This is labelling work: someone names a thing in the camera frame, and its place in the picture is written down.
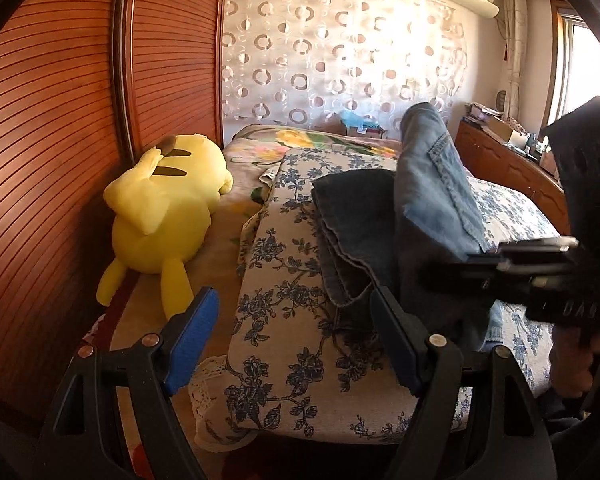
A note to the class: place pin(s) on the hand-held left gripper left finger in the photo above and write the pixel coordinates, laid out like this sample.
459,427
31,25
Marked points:
195,342

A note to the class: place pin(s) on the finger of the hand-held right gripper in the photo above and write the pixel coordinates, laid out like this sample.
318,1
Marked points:
535,247
470,285

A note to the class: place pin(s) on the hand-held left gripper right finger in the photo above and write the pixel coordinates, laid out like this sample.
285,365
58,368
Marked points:
399,347

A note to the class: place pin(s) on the light blue denim pants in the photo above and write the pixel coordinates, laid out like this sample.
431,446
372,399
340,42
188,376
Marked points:
430,200

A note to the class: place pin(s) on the folded dark blue denim pants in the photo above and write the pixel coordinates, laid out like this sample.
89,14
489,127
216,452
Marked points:
350,210

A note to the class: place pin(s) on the person's right hand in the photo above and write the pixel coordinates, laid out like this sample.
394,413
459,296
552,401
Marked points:
570,360

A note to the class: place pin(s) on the small open box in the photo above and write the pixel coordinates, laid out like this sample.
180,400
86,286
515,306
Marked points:
502,132

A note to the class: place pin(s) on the white quilt with blue flowers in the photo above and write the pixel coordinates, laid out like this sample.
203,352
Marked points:
290,360

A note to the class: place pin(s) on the bright window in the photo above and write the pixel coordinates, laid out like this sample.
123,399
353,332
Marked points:
577,65

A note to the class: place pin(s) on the stack of papers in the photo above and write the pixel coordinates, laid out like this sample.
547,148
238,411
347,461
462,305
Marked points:
482,112

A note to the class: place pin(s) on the yellow plush toy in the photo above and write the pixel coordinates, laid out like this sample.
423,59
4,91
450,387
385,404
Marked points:
160,210

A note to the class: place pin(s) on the white side curtain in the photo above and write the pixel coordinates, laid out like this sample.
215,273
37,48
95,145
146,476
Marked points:
514,50

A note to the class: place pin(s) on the cardboard box with blue packet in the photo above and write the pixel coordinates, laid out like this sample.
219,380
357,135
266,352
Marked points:
362,127

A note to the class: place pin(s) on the sheer curtain with circles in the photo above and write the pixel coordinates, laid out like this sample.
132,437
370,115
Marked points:
330,50

